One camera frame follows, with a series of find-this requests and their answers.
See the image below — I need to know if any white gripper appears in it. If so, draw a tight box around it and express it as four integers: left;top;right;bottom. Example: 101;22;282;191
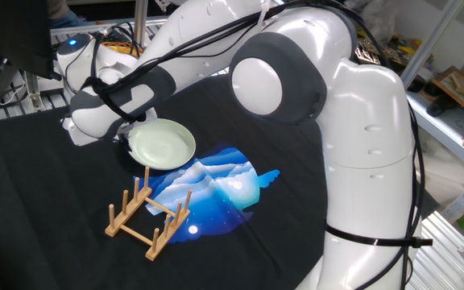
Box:
61;116;134;154

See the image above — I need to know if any pale green round plate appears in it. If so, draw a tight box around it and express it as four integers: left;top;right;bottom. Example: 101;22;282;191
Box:
126;118;197;171

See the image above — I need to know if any wooden peg dish rack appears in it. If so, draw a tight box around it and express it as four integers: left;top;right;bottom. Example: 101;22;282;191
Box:
104;165;193;262

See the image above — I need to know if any black cloth with blue print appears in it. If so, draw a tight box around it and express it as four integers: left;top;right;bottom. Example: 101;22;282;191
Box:
0;74;330;290

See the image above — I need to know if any person in blue jeans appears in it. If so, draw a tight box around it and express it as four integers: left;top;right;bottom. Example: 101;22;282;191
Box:
48;0;89;29

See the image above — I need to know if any black monitor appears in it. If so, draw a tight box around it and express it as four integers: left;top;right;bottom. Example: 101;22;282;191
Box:
0;0;62;81

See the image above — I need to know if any laser-cut wooden sheet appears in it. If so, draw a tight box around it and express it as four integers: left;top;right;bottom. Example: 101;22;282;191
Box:
354;37;392;66

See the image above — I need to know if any wooden framed tray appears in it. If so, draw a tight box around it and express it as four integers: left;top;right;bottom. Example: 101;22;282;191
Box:
432;65;464;118

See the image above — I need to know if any aluminium bracket with white box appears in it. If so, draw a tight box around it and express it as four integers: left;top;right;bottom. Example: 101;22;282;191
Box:
24;71;65;112

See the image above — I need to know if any aluminium upright post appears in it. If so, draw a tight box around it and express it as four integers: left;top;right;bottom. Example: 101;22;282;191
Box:
132;0;149;39

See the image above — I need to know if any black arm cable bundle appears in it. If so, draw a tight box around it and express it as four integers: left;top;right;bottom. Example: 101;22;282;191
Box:
64;0;423;290

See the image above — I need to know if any grey metal shelf frame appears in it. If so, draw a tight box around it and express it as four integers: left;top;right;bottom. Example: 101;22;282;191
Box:
399;0;464;225

